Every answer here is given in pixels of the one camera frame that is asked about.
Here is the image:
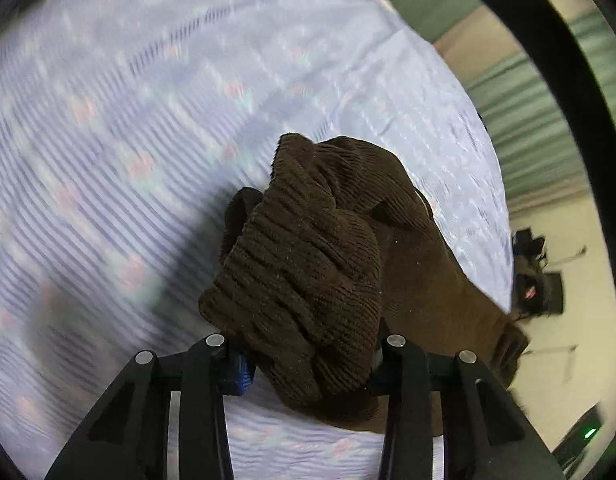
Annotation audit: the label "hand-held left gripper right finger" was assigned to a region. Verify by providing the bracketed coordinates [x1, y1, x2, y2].
[365, 334, 568, 480]

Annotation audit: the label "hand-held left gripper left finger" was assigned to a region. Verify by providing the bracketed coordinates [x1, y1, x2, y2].
[44, 333, 257, 480]

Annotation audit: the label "brown corduroy pants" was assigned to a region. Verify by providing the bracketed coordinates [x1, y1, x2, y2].
[198, 133, 530, 435]

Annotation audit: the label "black equipment pile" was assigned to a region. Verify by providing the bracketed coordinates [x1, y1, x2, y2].
[510, 228, 564, 319]

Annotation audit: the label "black device with green light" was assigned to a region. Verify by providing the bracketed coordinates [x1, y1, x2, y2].
[552, 404, 605, 476]

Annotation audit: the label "striped floral bed sheet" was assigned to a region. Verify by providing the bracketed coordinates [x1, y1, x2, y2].
[0, 0, 514, 480]

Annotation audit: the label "green curtain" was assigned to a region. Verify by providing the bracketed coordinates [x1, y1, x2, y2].
[333, 0, 616, 201]

